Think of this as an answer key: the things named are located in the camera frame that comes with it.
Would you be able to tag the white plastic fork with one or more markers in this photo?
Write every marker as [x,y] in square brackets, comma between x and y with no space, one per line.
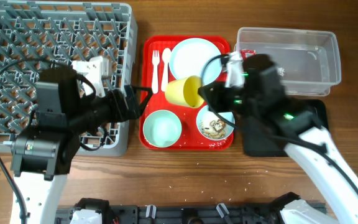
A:
[155,63]

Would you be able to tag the light blue plate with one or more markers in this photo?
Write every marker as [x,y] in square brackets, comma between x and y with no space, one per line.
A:
[189,57]

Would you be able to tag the white plastic spoon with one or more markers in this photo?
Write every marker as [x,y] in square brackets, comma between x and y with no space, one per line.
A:
[166,59]

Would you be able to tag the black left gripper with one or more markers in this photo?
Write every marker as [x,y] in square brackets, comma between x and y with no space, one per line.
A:
[118,116]

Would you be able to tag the grey dishwasher rack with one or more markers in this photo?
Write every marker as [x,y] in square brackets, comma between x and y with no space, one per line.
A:
[34,34]

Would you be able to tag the clear plastic bin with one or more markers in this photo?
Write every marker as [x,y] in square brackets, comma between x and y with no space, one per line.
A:
[308,60]

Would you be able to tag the food scraps and rice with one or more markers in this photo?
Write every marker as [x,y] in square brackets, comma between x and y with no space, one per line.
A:
[214,129]

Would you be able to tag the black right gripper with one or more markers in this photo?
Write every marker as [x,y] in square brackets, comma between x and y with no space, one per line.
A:
[216,102]

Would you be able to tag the blue bowl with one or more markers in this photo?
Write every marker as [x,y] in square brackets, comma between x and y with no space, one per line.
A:
[206,115]

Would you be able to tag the red ketchup sachet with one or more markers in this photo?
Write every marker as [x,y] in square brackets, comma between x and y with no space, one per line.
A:
[245,53]

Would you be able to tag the black waste tray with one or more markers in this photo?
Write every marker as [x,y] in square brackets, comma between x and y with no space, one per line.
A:
[268,128]

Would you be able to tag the yellow plastic cup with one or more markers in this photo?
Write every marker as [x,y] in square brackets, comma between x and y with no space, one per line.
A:
[184,92]

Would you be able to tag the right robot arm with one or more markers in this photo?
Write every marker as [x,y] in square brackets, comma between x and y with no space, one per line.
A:
[316,154]

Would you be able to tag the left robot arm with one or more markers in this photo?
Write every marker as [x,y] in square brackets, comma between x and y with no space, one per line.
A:
[42,154]

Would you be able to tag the red plastic tray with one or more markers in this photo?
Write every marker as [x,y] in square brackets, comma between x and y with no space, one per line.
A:
[191,139]

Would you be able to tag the green bowl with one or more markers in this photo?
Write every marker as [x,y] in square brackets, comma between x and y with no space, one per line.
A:
[162,128]

